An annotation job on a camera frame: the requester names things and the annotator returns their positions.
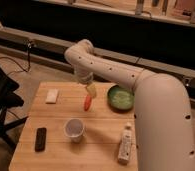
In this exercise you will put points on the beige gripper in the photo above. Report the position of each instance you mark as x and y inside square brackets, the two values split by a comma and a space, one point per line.
[91, 89]

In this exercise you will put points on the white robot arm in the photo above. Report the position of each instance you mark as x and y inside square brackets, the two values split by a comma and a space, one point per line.
[162, 110]

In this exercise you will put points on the white sponge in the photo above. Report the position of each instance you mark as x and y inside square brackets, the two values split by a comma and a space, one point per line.
[52, 95]

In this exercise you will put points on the black eraser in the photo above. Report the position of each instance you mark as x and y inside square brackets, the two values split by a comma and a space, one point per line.
[40, 139]

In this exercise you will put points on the green bowl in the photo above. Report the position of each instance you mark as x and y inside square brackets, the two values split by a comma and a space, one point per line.
[119, 98]

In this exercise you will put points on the white paper cup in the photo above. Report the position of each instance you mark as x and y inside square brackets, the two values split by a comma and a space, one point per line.
[74, 130]

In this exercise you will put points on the white plastic bottle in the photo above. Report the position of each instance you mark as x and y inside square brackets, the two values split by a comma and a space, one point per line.
[125, 145]

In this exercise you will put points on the black office chair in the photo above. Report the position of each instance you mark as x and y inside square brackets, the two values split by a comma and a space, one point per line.
[8, 99]

